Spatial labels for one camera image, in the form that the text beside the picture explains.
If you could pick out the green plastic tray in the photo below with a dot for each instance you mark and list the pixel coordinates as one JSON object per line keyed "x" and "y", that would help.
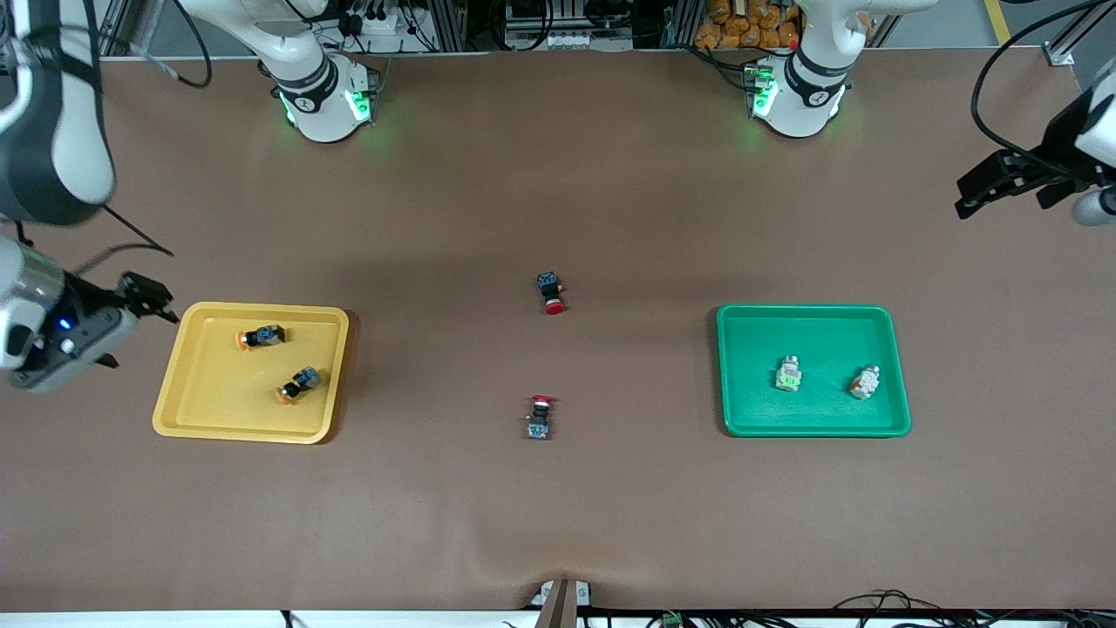
{"x": 819, "y": 340}

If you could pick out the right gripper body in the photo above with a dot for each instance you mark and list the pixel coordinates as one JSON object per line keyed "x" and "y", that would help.
{"x": 87, "y": 303}

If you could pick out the green terminal connector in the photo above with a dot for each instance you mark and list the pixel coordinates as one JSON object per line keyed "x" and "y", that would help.
{"x": 670, "y": 620}

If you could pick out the aluminium frame strut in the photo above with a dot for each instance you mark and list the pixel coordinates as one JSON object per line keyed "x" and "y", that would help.
{"x": 1068, "y": 39}

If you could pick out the green push button switch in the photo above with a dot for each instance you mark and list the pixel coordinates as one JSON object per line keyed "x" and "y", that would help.
{"x": 788, "y": 375}

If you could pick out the red push button switch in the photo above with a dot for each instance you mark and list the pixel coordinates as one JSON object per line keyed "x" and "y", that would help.
{"x": 539, "y": 423}
{"x": 549, "y": 288}

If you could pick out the white switch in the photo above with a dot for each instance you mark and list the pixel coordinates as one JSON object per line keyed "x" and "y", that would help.
{"x": 865, "y": 382}

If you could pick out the yellow push button switch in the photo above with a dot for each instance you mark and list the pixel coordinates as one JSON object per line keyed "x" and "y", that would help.
{"x": 261, "y": 337}
{"x": 299, "y": 384}

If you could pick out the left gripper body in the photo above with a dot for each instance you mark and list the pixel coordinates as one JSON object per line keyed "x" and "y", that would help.
{"x": 1053, "y": 144}

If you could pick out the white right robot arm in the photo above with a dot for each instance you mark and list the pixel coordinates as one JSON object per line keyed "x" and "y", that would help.
{"x": 323, "y": 105}

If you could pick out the white power strip with plugs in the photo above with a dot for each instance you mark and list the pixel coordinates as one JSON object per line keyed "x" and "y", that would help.
{"x": 384, "y": 33}

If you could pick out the yellow plastic tray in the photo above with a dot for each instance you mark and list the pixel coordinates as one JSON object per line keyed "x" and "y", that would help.
{"x": 218, "y": 392}

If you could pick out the aluminium frame post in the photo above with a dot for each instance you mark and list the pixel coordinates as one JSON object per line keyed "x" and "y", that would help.
{"x": 680, "y": 22}
{"x": 449, "y": 24}

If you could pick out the orange lumpy objects pile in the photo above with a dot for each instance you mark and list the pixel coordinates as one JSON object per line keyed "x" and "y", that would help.
{"x": 750, "y": 22}

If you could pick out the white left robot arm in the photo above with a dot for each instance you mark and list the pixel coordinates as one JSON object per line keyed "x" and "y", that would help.
{"x": 798, "y": 105}

